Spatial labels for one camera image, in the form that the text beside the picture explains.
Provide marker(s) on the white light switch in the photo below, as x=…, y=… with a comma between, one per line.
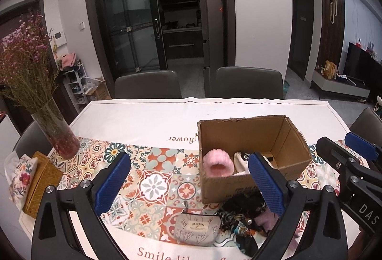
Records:
x=81, y=26

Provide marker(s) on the dried flower bouquet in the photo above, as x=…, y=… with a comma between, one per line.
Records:
x=27, y=69

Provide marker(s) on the brown cardboard box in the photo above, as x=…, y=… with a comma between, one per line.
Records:
x=226, y=188

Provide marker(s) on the woven wicker tissue box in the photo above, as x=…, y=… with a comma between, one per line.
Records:
x=43, y=185

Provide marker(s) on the purple cloth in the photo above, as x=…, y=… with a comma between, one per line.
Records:
x=265, y=219

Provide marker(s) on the floral tissue cover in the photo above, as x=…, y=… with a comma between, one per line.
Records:
x=21, y=179

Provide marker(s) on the black television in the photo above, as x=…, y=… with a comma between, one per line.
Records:
x=362, y=66

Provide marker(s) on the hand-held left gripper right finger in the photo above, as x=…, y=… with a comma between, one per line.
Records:
x=267, y=184

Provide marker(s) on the white shoe rack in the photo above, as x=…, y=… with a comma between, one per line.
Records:
x=79, y=87

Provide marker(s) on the grey printed pouch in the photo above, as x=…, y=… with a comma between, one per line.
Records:
x=195, y=227

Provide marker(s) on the glass sliding door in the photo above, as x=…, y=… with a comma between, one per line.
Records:
x=128, y=15

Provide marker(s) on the pink fluffy slipper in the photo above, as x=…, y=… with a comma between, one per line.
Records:
x=216, y=163

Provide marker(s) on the grey dining chair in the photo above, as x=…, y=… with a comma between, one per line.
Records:
x=31, y=140
x=367, y=125
x=147, y=84
x=249, y=82

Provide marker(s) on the white sock with black pattern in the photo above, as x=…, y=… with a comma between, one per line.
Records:
x=240, y=163

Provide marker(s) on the glass vase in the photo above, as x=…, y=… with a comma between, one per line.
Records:
x=58, y=134

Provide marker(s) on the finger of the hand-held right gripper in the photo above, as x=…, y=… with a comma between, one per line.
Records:
x=331, y=151
x=359, y=143

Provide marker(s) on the pink plush toy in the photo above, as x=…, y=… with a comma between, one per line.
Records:
x=68, y=60

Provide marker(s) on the white intercom panel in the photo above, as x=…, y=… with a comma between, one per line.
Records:
x=59, y=38

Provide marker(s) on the grey refrigerator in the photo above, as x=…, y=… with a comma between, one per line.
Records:
x=215, y=24

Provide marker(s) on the white television cabinet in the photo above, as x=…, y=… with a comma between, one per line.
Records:
x=337, y=87

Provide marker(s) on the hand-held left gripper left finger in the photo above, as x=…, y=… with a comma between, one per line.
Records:
x=112, y=182

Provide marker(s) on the dark floral scarf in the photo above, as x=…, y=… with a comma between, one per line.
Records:
x=238, y=212

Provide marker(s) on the slatted wooden door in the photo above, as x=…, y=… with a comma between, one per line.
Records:
x=329, y=21

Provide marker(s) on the small cardboard box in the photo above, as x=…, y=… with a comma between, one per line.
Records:
x=103, y=90

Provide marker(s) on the yellow box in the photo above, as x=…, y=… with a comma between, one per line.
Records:
x=329, y=69

